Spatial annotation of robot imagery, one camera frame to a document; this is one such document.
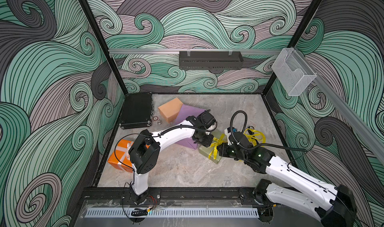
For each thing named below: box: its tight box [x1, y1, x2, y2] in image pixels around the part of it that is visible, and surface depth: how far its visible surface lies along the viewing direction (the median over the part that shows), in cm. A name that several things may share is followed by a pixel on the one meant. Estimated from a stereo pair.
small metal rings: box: [152, 116, 162, 125], surface depth 106 cm
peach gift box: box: [158, 97, 184, 123], surface depth 106 cm
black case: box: [119, 92, 154, 130], surface depth 109 cm
